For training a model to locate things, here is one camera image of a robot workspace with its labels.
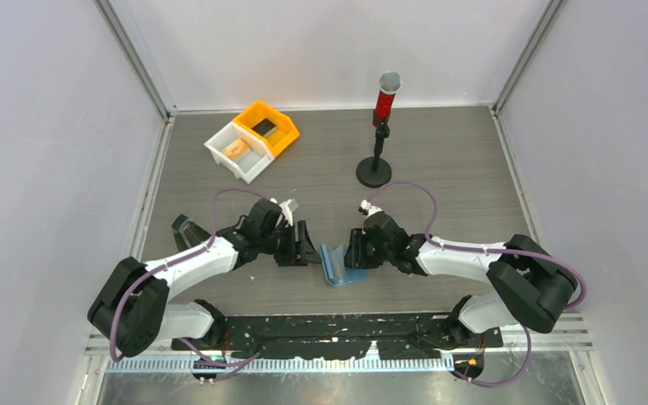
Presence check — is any tan card in white bin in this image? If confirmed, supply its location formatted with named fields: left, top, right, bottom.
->
left=221, top=138, right=250, bottom=162

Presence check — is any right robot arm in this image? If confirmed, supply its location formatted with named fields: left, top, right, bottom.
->
left=343, top=212, right=582, bottom=347

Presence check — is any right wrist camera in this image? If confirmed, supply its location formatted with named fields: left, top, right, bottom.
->
left=358, top=199, right=383, bottom=218

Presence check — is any white plastic bin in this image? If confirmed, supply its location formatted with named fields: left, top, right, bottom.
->
left=204, top=121, right=274, bottom=184

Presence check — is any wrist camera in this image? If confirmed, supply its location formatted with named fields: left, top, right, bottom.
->
left=358, top=199, right=383, bottom=218
left=277, top=199, right=299, bottom=227

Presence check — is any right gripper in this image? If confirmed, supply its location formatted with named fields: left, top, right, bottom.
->
left=342, top=227, right=394, bottom=269

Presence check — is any orange plastic bin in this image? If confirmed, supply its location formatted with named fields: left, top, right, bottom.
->
left=234, top=100, right=300, bottom=158

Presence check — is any red microphone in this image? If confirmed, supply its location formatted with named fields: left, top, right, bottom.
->
left=372, top=71, right=402, bottom=127

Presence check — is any blue leather card holder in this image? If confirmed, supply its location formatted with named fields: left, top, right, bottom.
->
left=319, top=244, right=368, bottom=287

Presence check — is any clear plastic holder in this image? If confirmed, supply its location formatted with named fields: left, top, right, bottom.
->
left=171, top=214, right=211, bottom=252

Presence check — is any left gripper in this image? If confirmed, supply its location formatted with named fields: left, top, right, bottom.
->
left=258, top=220, right=321, bottom=267

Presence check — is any black card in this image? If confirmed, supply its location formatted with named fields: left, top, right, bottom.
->
left=251, top=118, right=277, bottom=138

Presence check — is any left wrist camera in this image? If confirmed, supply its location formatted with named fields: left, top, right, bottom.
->
left=277, top=199, right=299, bottom=227

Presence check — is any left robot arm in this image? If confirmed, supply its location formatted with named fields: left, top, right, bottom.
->
left=87, top=199, right=321, bottom=362

